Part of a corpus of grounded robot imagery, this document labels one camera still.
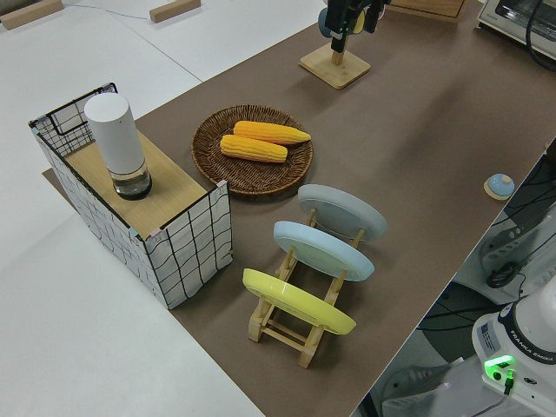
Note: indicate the wooden plate rack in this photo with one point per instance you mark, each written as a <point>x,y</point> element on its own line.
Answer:
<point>282,334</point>

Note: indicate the yellow plate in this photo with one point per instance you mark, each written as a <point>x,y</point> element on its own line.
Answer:
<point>295,302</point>

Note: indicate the round wicker basket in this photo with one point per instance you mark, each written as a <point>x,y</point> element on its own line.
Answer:
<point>217,174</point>

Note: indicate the wooden block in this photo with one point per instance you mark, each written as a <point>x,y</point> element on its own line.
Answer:
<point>174,11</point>
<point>30,13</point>

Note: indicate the wooden mug tree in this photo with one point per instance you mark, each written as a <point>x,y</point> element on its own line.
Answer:
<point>334,71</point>

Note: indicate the grey plate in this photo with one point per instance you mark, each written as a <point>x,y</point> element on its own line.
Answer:
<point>343,210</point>

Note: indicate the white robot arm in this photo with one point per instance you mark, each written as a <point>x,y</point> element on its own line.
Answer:
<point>521,330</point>

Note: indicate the wooden cabinet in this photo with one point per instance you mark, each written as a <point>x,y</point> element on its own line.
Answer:
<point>430,14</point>

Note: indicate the cardboard box with mesh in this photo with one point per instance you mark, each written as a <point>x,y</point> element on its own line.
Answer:
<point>182,256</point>

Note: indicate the blue mug yellow inside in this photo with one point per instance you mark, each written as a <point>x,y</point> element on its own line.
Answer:
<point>322,24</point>

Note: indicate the yellow corn cob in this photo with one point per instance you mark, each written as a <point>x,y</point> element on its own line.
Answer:
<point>252,149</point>
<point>269,131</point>

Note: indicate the cream toaster oven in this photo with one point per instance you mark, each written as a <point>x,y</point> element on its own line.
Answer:
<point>504,21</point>

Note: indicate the white cylindrical bottle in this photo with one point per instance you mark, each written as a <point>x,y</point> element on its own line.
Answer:
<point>115,139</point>

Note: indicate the light blue plate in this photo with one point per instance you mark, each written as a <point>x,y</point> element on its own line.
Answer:
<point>321,249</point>

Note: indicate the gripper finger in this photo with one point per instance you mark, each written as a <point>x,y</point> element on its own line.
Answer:
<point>373,13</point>
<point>341,15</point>

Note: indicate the brown table mat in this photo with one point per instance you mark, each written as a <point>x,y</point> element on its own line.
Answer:
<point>412,130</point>

